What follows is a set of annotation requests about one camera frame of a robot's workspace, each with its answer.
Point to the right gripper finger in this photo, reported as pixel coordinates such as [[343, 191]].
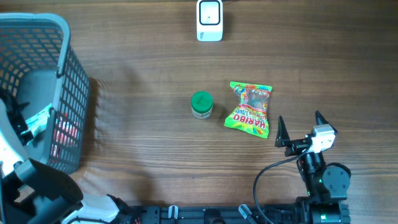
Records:
[[282, 138], [321, 120]]

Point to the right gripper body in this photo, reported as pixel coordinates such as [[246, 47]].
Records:
[[296, 146]]

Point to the green Haribo gummy bag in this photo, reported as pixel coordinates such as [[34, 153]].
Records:
[[251, 114]]

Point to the green lid jar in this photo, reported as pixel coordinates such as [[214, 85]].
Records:
[[202, 104]]

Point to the small red white carton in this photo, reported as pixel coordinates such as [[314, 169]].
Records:
[[65, 135]]

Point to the teal tissue wipes pack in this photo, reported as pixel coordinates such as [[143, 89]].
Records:
[[38, 122]]

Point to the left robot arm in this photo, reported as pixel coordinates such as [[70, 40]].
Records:
[[32, 192]]

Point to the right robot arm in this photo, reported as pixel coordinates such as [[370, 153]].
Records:
[[326, 184]]

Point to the white barcode scanner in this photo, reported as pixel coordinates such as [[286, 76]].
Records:
[[209, 20]]

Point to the grey plastic shopping basket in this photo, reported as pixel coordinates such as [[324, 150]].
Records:
[[39, 67]]

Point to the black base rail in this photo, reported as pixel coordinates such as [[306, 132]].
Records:
[[276, 213]]

